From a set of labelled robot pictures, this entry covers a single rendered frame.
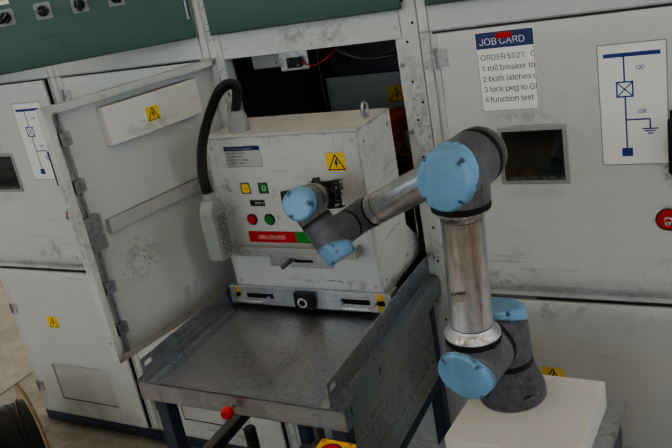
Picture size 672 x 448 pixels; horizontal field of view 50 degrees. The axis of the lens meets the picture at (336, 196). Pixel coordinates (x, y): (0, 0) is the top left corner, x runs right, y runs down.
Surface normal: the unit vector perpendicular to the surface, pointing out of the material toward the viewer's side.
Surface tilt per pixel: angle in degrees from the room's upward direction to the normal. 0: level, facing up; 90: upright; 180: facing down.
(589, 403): 3
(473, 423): 3
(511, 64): 90
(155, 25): 90
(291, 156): 90
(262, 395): 0
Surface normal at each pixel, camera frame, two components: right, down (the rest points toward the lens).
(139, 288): 0.80, 0.05
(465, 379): -0.55, 0.47
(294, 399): -0.17, -0.94
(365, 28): -0.43, 0.36
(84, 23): 0.19, 0.28
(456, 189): -0.61, 0.22
